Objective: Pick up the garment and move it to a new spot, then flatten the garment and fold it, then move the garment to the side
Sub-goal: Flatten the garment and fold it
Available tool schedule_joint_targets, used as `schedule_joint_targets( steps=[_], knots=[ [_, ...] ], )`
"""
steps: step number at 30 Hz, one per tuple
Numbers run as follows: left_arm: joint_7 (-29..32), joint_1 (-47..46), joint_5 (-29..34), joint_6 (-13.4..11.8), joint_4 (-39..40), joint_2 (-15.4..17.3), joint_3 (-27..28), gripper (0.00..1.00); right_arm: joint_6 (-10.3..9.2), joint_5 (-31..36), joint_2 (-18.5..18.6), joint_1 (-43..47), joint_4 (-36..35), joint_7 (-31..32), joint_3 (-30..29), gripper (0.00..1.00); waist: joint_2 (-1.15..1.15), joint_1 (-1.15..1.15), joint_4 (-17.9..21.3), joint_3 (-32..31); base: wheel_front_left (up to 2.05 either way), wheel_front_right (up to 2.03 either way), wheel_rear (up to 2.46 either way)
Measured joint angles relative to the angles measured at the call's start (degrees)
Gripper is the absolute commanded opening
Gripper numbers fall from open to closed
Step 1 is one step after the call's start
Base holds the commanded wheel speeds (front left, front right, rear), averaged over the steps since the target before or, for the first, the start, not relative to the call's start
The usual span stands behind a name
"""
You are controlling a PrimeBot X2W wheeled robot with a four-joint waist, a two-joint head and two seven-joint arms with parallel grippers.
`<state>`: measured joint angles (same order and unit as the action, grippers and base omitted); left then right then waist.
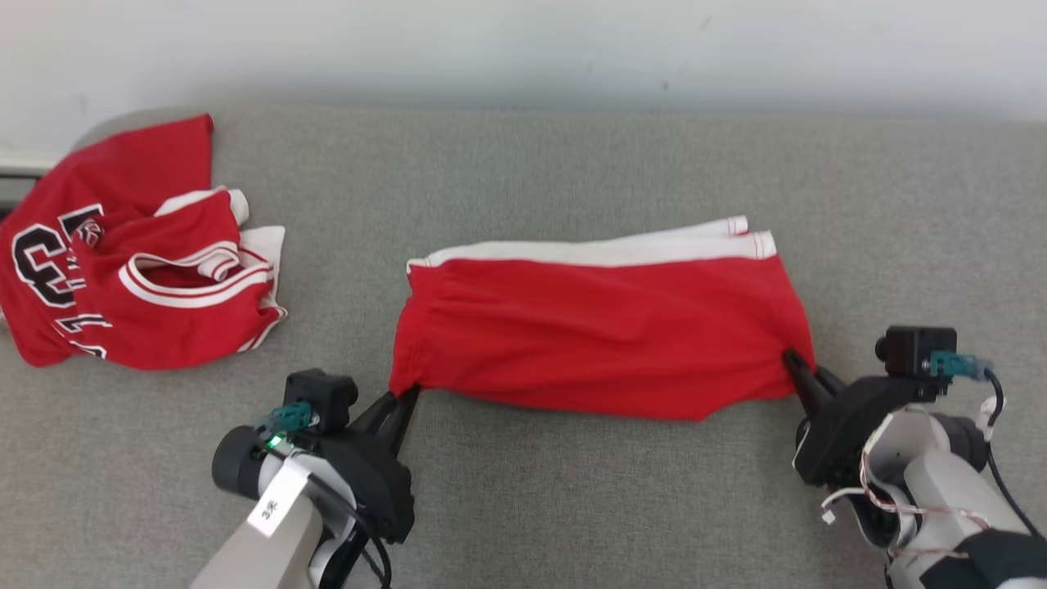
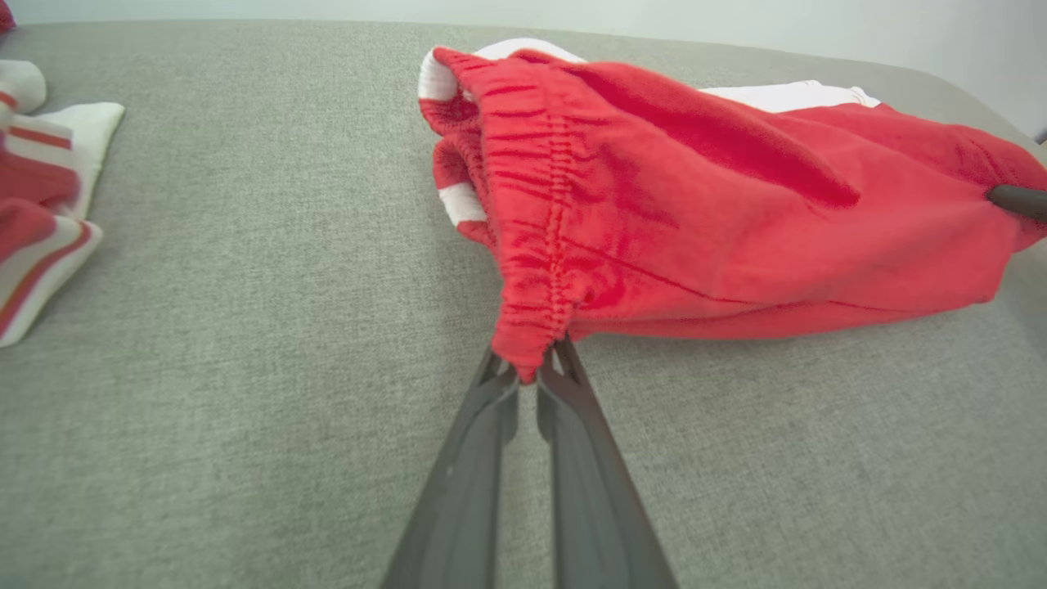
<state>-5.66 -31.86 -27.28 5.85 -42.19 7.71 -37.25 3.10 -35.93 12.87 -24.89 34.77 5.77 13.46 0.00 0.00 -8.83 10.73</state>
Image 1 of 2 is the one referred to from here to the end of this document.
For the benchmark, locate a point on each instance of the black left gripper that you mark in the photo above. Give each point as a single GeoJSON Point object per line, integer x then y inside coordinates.
{"type": "Point", "coordinates": [380, 487]}

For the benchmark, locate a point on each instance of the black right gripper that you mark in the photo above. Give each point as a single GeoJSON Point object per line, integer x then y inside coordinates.
{"type": "Point", "coordinates": [842, 433]}

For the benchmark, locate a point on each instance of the red shorts white waistband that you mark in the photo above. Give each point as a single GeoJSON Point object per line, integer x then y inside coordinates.
{"type": "Point", "coordinates": [597, 327]}

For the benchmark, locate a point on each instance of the red basketball jersey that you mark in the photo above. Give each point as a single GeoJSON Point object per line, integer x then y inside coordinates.
{"type": "Point", "coordinates": [164, 319]}

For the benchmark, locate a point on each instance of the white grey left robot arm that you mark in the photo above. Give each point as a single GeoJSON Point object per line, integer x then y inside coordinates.
{"type": "Point", "coordinates": [245, 556]}

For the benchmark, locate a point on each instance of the white paper tag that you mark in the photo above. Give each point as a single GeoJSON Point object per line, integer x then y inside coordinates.
{"type": "Point", "coordinates": [278, 501]}

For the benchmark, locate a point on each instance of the grey fabric sofa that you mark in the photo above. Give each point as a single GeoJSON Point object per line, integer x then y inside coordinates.
{"type": "Point", "coordinates": [523, 164]}

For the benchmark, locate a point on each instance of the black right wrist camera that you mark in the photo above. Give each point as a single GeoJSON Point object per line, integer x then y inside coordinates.
{"type": "Point", "coordinates": [912, 348]}

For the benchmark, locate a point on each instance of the white wall baseboard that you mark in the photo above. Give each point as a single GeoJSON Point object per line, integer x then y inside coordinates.
{"type": "Point", "coordinates": [24, 162]}

